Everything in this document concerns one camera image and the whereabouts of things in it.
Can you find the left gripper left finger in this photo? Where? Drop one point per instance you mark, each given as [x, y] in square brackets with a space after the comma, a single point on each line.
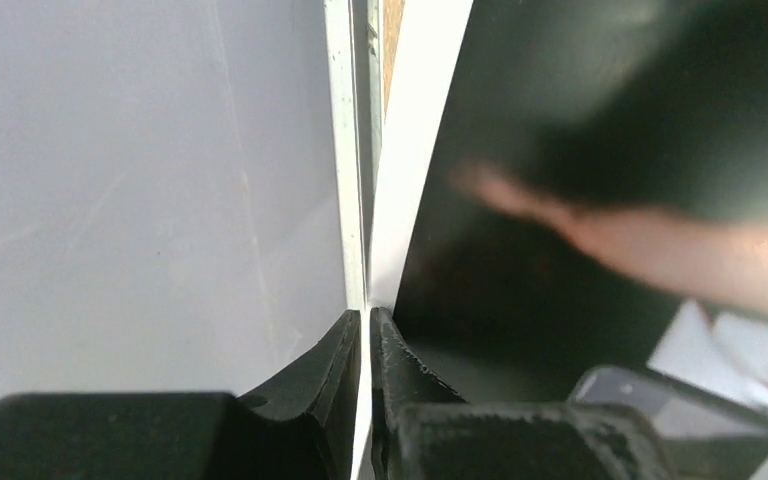
[298, 424]

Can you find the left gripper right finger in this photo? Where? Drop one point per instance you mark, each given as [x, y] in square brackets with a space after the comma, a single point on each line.
[422, 428]

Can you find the printed photo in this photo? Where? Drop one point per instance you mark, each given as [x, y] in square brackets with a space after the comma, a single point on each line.
[572, 206]

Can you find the aluminium frame rails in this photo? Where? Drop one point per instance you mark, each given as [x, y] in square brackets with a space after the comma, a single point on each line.
[354, 63]

